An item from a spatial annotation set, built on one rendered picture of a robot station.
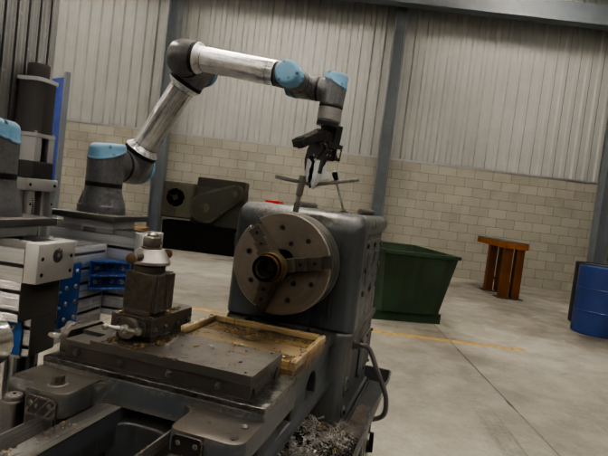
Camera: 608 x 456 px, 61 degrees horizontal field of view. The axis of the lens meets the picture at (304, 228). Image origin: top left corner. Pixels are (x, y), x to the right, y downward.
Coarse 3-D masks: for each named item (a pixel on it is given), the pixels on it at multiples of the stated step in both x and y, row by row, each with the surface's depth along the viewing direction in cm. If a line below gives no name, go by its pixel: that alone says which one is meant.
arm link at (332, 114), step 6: (318, 108) 162; (324, 108) 160; (330, 108) 159; (336, 108) 159; (318, 114) 161; (324, 114) 160; (330, 114) 159; (336, 114) 160; (330, 120) 160; (336, 120) 160
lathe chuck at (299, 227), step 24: (264, 216) 160; (288, 216) 158; (240, 240) 162; (288, 240) 158; (312, 240) 156; (240, 264) 163; (336, 264) 161; (240, 288) 163; (288, 288) 158; (312, 288) 156; (288, 312) 158
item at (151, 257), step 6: (138, 252) 101; (144, 252) 101; (150, 252) 101; (156, 252) 102; (162, 252) 103; (144, 258) 100; (150, 258) 101; (156, 258) 101; (162, 258) 102; (168, 258) 104; (138, 264) 100; (144, 264) 100; (150, 264) 100; (156, 264) 101; (162, 264) 102; (168, 264) 103
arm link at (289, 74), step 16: (176, 48) 159; (192, 48) 157; (208, 48) 158; (176, 64) 161; (192, 64) 158; (208, 64) 157; (224, 64) 155; (240, 64) 153; (256, 64) 152; (272, 64) 151; (288, 64) 147; (256, 80) 154; (272, 80) 152; (288, 80) 147; (304, 80) 153
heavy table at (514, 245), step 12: (480, 240) 1042; (492, 240) 975; (504, 240) 962; (492, 252) 989; (504, 252) 916; (516, 252) 914; (492, 264) 990; (504, 264) 911; (516, 264) 911; (492, 276) 991; (504, 276) 912; (516, 276) 912; (480, 288) 1003; (504, 288) 913; (516, 288) 913
